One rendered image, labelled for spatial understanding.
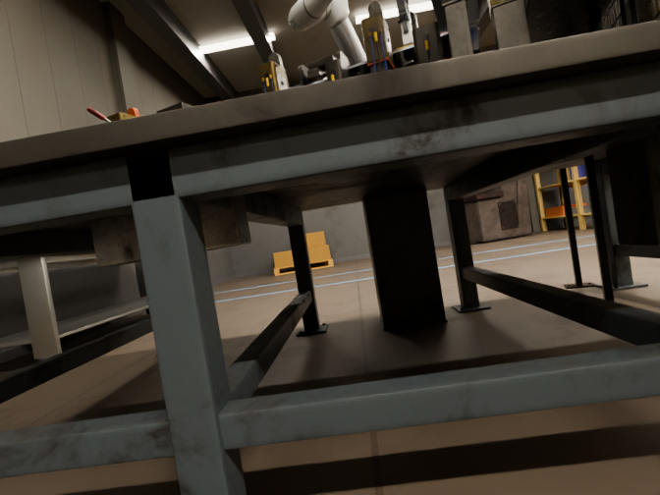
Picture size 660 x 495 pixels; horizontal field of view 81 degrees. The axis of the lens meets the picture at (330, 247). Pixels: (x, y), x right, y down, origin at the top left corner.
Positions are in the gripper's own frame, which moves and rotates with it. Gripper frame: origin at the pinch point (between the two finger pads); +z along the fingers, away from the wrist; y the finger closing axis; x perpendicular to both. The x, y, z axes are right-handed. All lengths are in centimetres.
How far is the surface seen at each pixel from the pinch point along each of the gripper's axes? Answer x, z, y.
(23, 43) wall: -326, -146, -86
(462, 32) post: 16.1, 22.5, 39.9
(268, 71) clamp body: -39.6, 6.5, 21.9
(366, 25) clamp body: -6.8, 5.7, 24.9
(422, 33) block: 6.8, 12.2, 23.3
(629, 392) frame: 32, 90, 58
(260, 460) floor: -40, 108, 55
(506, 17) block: 26.6, 12.1, 16.4
